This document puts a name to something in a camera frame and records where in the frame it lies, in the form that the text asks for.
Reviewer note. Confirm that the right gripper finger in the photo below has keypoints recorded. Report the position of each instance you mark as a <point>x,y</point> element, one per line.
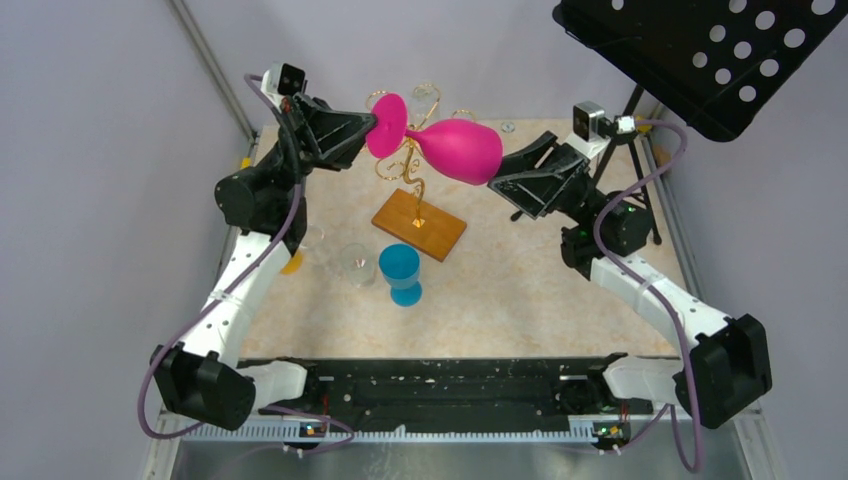
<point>541,153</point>
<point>532,195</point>

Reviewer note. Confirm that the aluminium corner post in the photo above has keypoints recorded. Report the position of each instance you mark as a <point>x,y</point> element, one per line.
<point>210,65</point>

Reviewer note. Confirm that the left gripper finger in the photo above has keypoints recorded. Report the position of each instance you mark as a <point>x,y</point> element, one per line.
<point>324,121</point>
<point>339,156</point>

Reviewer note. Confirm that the yellow wine glass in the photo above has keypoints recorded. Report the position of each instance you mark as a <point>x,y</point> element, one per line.
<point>294,264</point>

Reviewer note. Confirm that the wooden rack base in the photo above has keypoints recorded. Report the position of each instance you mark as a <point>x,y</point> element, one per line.
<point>431,230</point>

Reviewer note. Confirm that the blue wine glass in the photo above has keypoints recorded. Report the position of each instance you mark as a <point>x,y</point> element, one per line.
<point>400,265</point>

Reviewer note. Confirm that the gold wire glass rack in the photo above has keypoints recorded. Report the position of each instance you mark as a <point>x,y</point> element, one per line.
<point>406,170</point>

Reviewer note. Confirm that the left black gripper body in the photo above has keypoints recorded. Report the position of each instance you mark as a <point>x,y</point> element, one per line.
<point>298,147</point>

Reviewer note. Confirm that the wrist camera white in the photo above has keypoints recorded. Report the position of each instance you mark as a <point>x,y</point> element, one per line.
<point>593,131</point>
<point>283,79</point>

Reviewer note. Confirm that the clear smooth wine glass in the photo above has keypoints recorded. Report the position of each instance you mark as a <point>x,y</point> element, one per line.
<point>319,249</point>

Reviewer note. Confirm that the black music stand tray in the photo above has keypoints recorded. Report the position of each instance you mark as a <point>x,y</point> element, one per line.
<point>714,64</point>

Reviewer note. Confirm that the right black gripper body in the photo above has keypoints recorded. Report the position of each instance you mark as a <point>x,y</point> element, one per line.
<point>582,199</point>

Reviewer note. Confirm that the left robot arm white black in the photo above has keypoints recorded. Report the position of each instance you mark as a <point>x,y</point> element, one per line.
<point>232,285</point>

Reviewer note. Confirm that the pink wine glass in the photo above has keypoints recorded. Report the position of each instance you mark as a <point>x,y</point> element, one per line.
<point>457,148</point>

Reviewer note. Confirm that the yellow clamp knob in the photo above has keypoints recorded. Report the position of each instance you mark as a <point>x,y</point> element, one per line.
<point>641,126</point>

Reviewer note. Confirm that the clear ribbed wine glass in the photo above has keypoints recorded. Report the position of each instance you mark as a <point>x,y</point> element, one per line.
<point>358,264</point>

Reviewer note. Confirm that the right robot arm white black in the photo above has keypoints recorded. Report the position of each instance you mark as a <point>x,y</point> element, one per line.
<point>723,363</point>

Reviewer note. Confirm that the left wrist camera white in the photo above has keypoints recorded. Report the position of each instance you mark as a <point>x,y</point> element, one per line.
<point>283,79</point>

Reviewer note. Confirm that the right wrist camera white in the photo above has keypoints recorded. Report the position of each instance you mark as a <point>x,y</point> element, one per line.
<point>593,131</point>

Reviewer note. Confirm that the black tripod stand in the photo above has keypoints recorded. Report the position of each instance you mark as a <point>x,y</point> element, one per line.
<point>636,172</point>

